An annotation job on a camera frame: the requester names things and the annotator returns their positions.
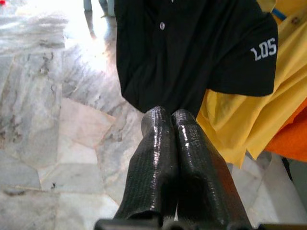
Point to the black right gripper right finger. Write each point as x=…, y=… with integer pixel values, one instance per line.
x=204, y=179

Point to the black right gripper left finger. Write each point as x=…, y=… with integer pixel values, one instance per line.
x=151, y=167

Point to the black polo shirt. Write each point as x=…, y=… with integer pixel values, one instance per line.
x=180, y=60

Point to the blue plastic hanger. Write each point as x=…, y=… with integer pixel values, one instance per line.
x=279, y=14

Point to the yellow polo shirt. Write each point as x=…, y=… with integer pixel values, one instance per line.
x=239, y=124

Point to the grey green leather sofa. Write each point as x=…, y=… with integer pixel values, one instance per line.
x=298, y=177

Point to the orange polo shirt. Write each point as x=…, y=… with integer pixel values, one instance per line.
x=292, y=136

